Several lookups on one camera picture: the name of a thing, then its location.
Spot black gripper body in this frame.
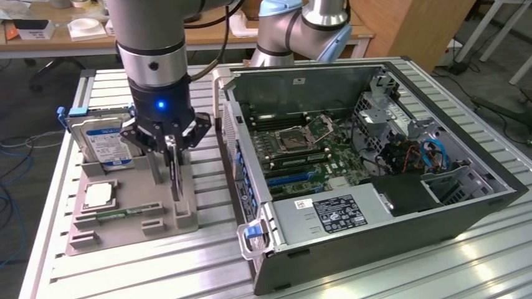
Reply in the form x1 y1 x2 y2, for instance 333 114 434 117
126 77 196 137

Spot low-profile graphics card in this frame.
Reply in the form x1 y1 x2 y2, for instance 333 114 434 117
164 134 186 202

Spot hard disk with blue caddy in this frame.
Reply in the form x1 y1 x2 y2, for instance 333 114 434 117
56 105 140 171

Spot grey parts rack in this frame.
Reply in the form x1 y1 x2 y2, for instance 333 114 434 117
65 124 200 257

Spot silver CPU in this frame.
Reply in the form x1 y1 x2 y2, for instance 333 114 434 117
82 183 120 210

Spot CPU socket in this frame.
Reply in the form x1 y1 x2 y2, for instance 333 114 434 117
273 126 310 153

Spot green RAM stick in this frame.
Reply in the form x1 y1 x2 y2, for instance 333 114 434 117
80 207 161 222

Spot black RAM stick with label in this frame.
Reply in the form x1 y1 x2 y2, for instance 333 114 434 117
272 151 329 168

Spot blue expansion slot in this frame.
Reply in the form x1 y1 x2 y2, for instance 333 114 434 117
265 173 317 187

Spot black office chair base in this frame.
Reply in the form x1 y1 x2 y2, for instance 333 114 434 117
24 57 125 93

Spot metal socket cover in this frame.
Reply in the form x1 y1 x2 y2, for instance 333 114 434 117
305 114 336 143

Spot white paper stack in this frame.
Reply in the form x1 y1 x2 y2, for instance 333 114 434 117
228 14 261 38

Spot wooden desk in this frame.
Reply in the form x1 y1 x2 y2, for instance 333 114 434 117
0 0 374 68

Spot green motherboard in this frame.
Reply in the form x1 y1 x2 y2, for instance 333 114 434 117
246 108 374 200

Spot grey power supply unit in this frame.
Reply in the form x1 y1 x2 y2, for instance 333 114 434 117
265 183 394 245

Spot white box with black lid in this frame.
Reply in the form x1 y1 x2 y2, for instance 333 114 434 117
12 19 56 40

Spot perforated metal drive cage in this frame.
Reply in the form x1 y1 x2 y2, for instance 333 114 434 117
352 90 416 156

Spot open black PC case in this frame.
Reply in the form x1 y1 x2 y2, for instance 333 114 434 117
210 60 529 296

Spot wooden cabinet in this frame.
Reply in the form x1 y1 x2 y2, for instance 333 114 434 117
361 0 477 72

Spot grey disk bay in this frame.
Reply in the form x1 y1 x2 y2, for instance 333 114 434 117
420 164 500 206

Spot black power adapter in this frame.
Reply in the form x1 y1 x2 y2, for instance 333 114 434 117
446 60 470 75

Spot black floor stand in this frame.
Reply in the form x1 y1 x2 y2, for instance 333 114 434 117
470 93 532 125

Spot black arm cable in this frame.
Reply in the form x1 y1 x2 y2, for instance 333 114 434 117
182 0 246 82

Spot white square block with ring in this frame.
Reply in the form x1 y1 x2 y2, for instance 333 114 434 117
66 17 108 42

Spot blue floor cable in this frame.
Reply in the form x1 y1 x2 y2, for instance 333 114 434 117
0 149 34 268

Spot blue data wire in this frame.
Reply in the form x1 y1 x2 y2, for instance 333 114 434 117
418 140 452 171

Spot white table frame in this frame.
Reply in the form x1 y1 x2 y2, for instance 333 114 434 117
454 0 532 85

